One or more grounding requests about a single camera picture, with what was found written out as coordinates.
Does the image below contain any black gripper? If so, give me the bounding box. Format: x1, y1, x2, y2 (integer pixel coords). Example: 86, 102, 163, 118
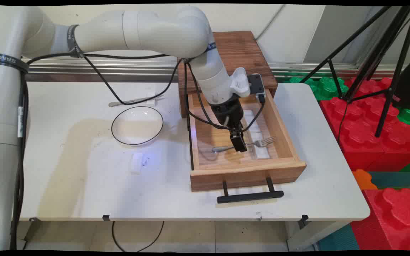
210, 96, 247, 153

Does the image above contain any silver metal knife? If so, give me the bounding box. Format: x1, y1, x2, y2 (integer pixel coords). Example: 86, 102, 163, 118
108, 94, 165, 107

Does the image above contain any white textured rest strip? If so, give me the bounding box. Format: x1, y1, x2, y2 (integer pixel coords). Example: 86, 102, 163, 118
249, 132, 272, 159
243, 110, 261, 133

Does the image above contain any silver metal fork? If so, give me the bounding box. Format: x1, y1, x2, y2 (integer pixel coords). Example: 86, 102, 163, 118
212, 136, 277, 154

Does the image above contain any light wooden drawer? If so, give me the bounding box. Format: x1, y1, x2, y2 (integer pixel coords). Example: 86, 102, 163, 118
187, 89, 307, 192

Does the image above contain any dark wooden cabinet box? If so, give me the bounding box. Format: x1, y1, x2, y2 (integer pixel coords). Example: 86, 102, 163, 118
176, 31, 278, 118

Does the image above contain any white plate black rim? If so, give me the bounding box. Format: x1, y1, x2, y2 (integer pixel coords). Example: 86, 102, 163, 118
111, 106, 164, 146

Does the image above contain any grey metal table leg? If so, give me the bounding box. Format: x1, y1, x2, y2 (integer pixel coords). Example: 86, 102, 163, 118
286, 220, 349, 252

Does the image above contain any large red foam block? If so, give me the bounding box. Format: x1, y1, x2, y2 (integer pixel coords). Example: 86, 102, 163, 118
320, 78, 410, 172

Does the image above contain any orange foam piece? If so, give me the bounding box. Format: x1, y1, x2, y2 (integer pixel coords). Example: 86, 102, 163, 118
352, 169, 378, 191

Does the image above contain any teal foam mat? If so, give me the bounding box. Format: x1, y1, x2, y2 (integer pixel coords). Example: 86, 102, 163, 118
368, 172, 410, 189

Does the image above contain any black wrist camera white mount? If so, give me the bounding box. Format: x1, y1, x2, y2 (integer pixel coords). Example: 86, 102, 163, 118
230, 67, 266, 104

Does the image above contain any black floor cable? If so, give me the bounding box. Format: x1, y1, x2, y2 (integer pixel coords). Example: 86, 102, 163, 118
111, 220, 165, 253

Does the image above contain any black camera tripod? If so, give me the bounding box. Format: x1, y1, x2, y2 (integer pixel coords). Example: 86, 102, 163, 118
299, 5, 410, 138

